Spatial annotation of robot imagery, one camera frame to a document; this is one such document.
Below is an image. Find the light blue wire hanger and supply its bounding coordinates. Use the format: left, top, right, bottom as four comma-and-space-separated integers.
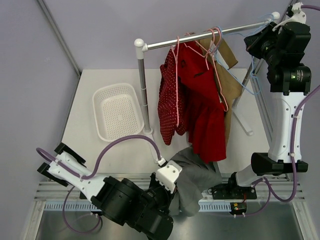
214, 12, 279, 96

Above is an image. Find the aluminium mounting rail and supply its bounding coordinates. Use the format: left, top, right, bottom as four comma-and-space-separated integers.
34, 181, 305, 202

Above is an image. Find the pink hanger left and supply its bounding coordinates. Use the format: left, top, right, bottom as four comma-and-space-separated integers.
170, 36, 180, 127

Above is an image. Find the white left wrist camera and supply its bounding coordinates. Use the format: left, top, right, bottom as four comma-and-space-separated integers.
155, 157, 183, 194

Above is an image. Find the silver clothes rack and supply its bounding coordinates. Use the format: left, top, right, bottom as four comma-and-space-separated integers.
134, 11, 280, 136

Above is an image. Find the red polka dot garment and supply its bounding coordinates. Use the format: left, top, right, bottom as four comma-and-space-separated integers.
157, 49, 187, 146

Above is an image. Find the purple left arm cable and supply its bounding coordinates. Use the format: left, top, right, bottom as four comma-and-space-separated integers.
36, 134, 162, 236

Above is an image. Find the grey pleated skirt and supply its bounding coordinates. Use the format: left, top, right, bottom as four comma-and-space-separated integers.
169, 146, 223, 217

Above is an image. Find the red skirt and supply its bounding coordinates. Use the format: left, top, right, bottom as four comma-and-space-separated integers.
178, 41, 226, 163

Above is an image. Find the pink hanger middle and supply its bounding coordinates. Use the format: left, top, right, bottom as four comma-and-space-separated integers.
195, 26, 229, 112

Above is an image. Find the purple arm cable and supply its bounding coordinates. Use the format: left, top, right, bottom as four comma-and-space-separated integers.
253, 4, 320, 203
36, 134, 162, 236

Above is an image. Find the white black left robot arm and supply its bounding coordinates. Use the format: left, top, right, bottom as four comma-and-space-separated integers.
36, 147, 182, 240

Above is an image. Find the white slotted cable duct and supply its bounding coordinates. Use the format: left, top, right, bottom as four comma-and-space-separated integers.
44, 201, 231, 212

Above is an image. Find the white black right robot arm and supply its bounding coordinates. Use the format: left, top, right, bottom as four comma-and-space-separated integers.
226, 21, 312, 198

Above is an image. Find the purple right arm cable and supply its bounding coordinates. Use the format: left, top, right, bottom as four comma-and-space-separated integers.
253, 4, 320, 203

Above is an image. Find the white perforated plastic basket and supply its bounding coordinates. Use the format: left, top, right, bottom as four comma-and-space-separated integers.
92, 83, 144, 142

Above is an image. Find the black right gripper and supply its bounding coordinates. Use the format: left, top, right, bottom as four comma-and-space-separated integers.
245, 22, 283, 67

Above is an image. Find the tan skirt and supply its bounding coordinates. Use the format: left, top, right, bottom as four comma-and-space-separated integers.
215, 39, 242, 144

